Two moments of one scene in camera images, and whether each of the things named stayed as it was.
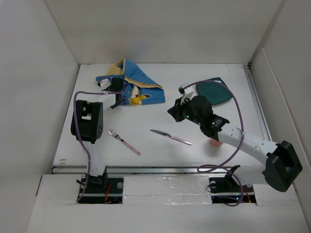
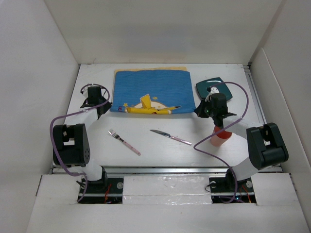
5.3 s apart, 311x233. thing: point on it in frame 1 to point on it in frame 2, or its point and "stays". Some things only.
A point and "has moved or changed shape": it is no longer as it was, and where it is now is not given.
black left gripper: [114, 106] to [107, 106]
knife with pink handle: [172, 137] stays
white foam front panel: [163, 204] stays
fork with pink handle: [115, 135] stays
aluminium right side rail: [261, 121] stays
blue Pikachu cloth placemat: [141, 89] has moved or changed shape
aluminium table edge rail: [83, 170] stays
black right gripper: [175, 111] to [199, 110]
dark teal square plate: [214, 91] stays
